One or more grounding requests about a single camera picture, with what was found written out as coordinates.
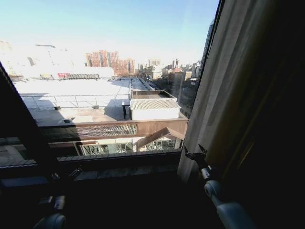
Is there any red brick high-rise building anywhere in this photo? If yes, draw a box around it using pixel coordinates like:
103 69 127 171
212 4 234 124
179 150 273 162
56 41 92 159
85 49 136 76

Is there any dark stone window sill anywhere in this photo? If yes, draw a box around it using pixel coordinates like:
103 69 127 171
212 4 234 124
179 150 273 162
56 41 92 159
0 148 183 185

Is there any beige fabric curtain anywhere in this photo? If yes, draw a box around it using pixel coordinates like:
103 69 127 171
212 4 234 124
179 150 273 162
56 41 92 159
177 0 305 229

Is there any dark fabric curtain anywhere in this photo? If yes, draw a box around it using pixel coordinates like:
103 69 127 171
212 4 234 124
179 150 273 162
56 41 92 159
0 61 59 167

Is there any brown patterned facade building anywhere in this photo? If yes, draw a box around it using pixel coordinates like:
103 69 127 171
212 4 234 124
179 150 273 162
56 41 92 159
38 117 189 156

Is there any white corrugated rooftop shed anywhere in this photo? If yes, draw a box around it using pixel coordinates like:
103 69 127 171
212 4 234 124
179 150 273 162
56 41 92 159
129 98 182 121

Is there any large white flat rooftop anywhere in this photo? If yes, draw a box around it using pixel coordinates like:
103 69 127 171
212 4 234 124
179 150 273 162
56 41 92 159
12 77 155 101

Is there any metal rooftop railing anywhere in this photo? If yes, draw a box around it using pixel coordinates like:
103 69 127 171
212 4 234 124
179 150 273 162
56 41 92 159
21 94 131 109

